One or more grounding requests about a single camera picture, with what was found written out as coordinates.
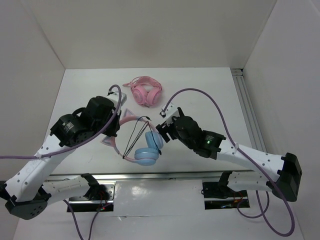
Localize thin black headphone cable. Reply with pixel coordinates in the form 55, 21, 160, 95
122, 115, 162, 160

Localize blue pink cat-ear headphones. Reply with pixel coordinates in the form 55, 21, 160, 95
101, 109, 164, 166

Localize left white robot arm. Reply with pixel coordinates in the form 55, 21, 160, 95
0, 92, 126, 220

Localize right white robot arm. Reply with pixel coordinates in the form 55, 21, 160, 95
156, 104, 302, 202

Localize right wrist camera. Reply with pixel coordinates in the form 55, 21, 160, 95
159, 102, 180, 126

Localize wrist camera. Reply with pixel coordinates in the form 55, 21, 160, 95
159, 102, 180, 126
106, 91, 127, 107

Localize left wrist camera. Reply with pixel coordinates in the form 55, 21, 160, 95
106, 91, 127, 107

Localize aluminium front rail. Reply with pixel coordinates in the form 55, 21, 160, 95
47, 169, 253, 182

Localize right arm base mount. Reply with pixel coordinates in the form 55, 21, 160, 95
201, 171, 250, 210

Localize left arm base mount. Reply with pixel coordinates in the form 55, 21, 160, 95
68, 173, 116, 213

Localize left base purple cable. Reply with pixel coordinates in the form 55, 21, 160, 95
63, 198, 115, 240

